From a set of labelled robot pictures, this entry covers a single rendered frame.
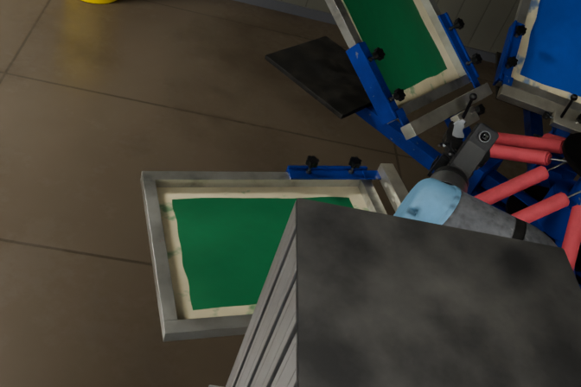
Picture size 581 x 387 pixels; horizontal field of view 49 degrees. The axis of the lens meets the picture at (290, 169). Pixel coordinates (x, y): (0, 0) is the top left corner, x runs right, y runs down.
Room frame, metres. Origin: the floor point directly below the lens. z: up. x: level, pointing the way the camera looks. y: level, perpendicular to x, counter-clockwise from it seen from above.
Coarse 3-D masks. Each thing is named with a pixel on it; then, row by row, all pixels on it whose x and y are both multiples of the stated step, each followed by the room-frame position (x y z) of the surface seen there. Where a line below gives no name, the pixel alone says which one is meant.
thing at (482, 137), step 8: (480, 128) 1.05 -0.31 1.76; (488, 128) 1.05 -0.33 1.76; (472, 136) 1.04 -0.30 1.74; (480, 136) 1.04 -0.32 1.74; (488, 136) 1.04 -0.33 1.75; (496, 136) 1.04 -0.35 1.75; (464, 144) 1.03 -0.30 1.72; (472, 144) 1.03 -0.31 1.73; (480, 144) 1.03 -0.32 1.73; (488, 144) 1.03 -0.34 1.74; (456, 152) 1.03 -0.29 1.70; (464, 152) 1.02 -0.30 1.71; (472, 152) 1.02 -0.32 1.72; (480, 152) 1.02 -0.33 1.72; (456, 160) 1.01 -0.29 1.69; (464, 160) 1.01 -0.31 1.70; (472, 160) 1.01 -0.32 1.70; (480, 160) 1.02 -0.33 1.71; (464, 168) 1.00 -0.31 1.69; (472, 168) 1.01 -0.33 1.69
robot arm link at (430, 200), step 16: (416, 192) 0.63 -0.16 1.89; (432, 192) 0.62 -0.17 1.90; (448, 192) 0.63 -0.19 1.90; (464, 192) 0.66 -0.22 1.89; (400, 208) 0.65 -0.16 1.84; (416, 208) 0.60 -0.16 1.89; (432, 208) 0.60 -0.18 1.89; (448, 208) 0.61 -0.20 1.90; (464, 208) 0.61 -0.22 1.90; (480, 208) 0.62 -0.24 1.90; (496, 208) 0.64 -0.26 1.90; (448, 224) 0.59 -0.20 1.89; (464, 224) 0.59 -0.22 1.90; (480, 224) 0.60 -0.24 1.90; (496, 224) 0.60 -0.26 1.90; (512, 224) 0.61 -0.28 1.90
